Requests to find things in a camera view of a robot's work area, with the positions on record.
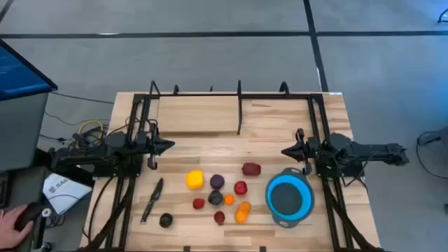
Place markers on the bright red apple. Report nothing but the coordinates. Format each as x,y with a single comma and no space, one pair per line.
240,188

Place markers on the grey equipment cabinet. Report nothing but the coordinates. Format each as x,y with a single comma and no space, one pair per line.
21,133

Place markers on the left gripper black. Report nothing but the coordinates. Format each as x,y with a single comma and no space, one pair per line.
143,143

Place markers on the black computer mouse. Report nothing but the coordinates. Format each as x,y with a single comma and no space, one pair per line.
29,215

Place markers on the white paper sheet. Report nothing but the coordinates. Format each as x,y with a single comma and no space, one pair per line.
66,192

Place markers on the dark red apple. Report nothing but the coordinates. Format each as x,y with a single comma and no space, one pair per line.
251,169

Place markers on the small orange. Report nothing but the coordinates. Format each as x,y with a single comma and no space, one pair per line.
229,199

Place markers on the black round fruit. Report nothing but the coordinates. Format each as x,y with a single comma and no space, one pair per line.
166,220

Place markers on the yellow bell pepper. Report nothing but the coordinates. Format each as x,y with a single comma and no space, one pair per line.
194,179

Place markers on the orange yellow mango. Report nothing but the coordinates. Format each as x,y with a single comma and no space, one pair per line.
242,213

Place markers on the small red fruit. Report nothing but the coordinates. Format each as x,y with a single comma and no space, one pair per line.
198,203

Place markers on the purple plum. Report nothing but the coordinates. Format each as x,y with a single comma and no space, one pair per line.
217,182

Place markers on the dark blackish fruit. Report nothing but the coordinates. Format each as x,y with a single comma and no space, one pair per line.
215,198

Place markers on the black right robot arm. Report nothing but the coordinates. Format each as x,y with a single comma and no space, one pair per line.
367,150

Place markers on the black upright metal post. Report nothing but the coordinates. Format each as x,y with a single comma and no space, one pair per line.
239,112
153,87

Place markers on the computer monitor blue screen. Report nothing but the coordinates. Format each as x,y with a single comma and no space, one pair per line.
21,73

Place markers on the dark side desk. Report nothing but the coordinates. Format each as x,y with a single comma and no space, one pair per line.
21,185

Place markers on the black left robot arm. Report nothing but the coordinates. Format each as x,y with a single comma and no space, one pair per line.
105,154

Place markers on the person's hand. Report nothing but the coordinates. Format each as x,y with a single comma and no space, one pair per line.
10,227

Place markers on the blue collapsible bowl grey rim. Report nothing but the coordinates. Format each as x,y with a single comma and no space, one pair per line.
290,199

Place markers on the black metal table frame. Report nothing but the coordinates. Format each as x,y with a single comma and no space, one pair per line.
280,96

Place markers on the large black curved bracket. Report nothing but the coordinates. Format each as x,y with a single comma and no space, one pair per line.
284,87

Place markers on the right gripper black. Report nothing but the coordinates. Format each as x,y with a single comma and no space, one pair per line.
311,150

